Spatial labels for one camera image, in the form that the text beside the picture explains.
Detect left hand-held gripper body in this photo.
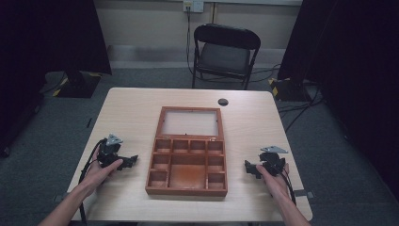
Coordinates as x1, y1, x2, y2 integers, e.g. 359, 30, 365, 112
97, 134, 127, 170

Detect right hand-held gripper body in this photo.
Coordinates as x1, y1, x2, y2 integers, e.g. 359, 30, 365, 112
258, 145, 289, 177

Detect wooden compartment box with lid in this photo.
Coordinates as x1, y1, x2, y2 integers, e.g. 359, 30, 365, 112
144, 105, 229, 198

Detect person's right hand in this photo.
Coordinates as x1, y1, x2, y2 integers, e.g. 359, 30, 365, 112
255, 162, 292, 202

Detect person's left hand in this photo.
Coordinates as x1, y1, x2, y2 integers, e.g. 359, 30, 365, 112
82, 150, 124, 196

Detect black stand base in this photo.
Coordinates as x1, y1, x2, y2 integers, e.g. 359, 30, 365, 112
268, 76, 313, 103
52, 71, 104, 99

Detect black curtain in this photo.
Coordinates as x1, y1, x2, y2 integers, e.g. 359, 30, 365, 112
277, 0, 399, 202
0, 0, 113, 158

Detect black folding chair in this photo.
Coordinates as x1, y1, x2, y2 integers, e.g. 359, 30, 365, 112
191, 23, 262, 91

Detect left hand-held gripper cable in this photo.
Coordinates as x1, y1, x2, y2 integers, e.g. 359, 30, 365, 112
77, 137, 108, 226

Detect hand-held gripper cable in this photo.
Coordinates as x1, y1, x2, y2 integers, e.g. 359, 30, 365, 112
275, 168, 297, 207
77, 137, 108, 226

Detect right hand-held gripper cable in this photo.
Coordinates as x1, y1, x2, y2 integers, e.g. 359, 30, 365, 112
275, 168, 297, 207

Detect grey table bracket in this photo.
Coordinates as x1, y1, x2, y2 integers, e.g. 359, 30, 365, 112
294, 189, 315, 200
52, 191, 70, 203

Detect black floor cables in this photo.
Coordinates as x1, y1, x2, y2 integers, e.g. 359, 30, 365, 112
250, 63, 325, 134

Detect black wall socket cable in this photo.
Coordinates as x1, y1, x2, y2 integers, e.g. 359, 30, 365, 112
185, 7, 201, 76

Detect white wall socket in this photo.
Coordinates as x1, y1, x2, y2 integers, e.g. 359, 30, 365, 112
183, 0, 205, 14

